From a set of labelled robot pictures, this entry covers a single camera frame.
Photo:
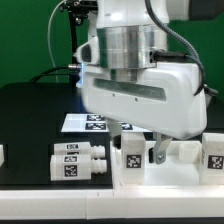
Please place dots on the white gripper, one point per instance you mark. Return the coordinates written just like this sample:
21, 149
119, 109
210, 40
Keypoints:
164, 99

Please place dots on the white square table top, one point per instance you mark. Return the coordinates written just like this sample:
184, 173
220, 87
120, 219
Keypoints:
180, 169

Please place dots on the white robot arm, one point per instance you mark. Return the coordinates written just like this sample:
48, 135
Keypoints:
132, 35

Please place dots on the white marker tag sheet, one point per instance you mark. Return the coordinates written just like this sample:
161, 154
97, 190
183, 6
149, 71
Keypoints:
93, 123

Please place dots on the white front fence bar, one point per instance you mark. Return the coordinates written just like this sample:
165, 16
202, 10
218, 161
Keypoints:
111, 204

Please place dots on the white fence bar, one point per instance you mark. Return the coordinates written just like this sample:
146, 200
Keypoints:
111, 204
1, 155

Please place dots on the white left fence bar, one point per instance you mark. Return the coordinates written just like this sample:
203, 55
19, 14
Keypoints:
1, 155

